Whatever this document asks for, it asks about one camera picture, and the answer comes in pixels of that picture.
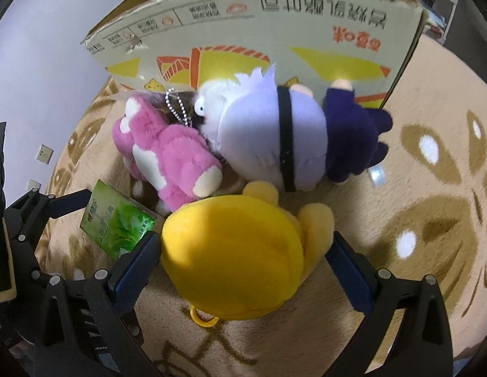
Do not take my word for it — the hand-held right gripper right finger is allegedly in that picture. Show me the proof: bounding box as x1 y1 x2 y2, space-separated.
325 231 454 377

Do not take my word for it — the printed cardboard box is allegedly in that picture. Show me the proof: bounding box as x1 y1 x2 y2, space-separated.
79 0 429 111

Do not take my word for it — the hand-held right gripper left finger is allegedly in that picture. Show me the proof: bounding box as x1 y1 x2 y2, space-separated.
33 231 162 377

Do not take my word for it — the white-haired plush doll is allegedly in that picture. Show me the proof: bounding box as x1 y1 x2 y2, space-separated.
194 63 394 194

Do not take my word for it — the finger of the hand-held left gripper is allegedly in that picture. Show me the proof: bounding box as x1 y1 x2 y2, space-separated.
3 188 91 284

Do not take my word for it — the pink plush toy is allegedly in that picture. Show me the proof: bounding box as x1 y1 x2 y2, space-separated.
112 95 224 212

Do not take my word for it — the yellow plush toy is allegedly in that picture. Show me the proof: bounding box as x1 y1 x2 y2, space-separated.
161 181 335 327

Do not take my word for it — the beige patterned blanket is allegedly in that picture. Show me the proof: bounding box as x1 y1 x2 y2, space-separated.
33 31 487 377

